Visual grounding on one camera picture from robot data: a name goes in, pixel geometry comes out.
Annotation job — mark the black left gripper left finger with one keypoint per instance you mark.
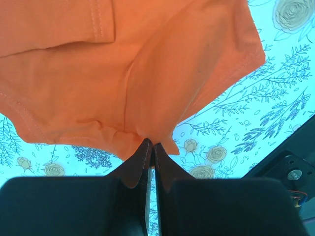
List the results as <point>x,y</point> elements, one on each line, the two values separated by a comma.
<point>112,205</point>

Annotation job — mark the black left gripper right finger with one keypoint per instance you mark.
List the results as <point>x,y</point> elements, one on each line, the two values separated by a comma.
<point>221,207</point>

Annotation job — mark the orange t shirt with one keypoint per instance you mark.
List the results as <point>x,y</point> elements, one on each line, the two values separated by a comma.
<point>108,74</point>

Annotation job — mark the floral patterned table mat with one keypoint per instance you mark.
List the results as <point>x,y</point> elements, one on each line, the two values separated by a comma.
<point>225,139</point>

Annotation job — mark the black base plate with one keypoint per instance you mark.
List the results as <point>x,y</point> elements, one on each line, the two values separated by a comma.
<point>290,169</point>

